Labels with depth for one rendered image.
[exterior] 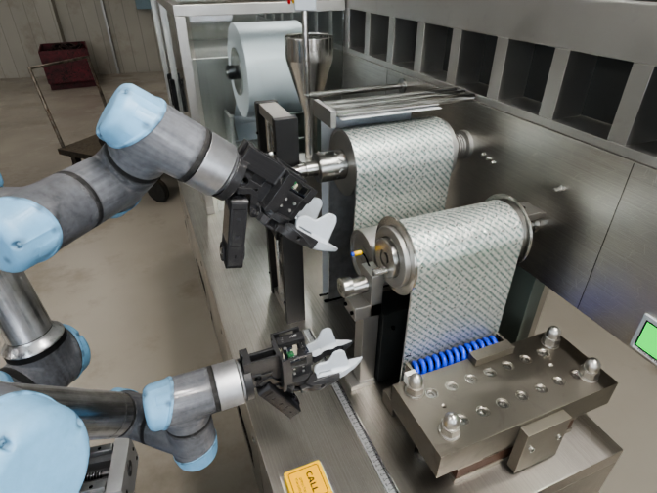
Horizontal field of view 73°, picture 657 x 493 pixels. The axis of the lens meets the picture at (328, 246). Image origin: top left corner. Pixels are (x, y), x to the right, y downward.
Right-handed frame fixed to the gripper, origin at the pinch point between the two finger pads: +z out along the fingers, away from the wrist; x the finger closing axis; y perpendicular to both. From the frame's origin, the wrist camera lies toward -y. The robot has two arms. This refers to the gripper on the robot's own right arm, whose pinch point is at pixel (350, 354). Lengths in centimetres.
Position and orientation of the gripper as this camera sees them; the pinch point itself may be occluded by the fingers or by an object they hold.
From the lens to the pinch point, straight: 84.6
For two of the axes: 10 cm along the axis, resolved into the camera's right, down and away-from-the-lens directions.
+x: -3.8, -5.0, 7.8
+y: 0.0, -8.4, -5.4
